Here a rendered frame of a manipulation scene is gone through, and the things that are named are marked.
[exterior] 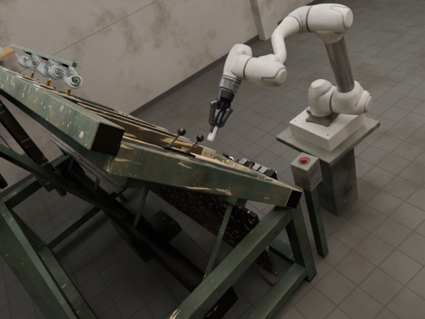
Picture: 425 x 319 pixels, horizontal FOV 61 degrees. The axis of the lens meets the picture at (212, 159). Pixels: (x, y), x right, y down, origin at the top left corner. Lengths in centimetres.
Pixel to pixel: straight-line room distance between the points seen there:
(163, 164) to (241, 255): 82
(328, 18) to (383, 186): 172
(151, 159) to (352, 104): 138
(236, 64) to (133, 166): 65
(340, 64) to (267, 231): 99
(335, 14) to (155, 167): 115
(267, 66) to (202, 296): 114
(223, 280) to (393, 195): 174
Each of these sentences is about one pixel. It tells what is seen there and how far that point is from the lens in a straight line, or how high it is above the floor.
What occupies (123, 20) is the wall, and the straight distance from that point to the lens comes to 511.
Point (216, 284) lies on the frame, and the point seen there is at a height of 79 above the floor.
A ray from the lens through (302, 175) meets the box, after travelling 214.
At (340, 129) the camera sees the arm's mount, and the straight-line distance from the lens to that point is 245.
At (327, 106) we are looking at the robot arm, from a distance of 240.
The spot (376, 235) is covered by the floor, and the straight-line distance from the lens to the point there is 293.
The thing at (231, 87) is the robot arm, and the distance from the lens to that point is 161.
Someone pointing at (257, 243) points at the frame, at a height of 79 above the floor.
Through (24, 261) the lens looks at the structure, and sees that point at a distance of 130.
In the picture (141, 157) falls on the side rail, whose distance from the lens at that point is 128.
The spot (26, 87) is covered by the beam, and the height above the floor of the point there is 187.
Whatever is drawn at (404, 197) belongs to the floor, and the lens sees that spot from 318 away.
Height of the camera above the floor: 235
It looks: 37 degrees down
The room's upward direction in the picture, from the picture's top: 22 degrees counter-clockwise
